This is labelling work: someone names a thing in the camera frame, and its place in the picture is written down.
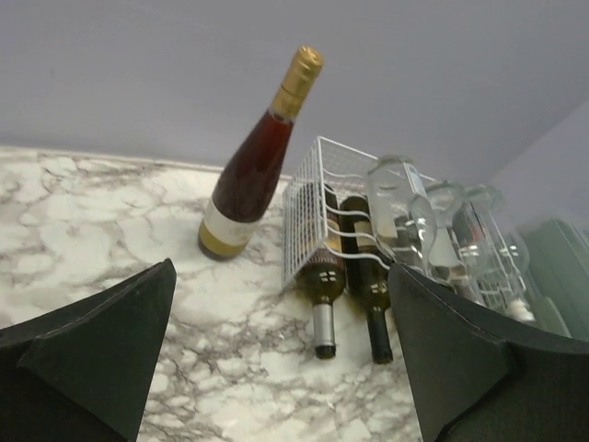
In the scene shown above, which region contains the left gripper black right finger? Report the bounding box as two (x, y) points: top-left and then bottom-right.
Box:
(388, 263), (588, 441)

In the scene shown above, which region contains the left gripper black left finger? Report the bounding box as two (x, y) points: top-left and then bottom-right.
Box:
(1, 259), (177, 441)

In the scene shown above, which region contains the red wine bottle gold cap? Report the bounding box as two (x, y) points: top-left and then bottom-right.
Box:
(198, 46), (324, 261)

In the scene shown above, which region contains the clear bottle silver stopper right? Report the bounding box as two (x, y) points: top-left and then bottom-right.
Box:
(467, 184), (536, 324)

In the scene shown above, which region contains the clear bottle silver stopper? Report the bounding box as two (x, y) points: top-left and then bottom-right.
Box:
(467, 184), (536, 324)
(421, 180), (489, 305)

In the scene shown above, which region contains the clear bottle dark cork stopper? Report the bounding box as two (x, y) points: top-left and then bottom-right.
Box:
(364, 156), (437, 277)

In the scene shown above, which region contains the clear bottle silver stopper middle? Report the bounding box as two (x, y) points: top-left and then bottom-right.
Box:
(421, 180), (489, 305)

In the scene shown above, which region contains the green bottle silver neck leftmost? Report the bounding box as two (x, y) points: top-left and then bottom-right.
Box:
(295, 182), (345, 359)

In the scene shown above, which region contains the clear plastic storage box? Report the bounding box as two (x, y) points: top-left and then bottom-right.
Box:
(522, 218), (588, 341)

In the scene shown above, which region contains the white wire wine rack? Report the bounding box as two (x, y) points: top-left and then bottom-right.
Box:
(282, 137), (529, 308)

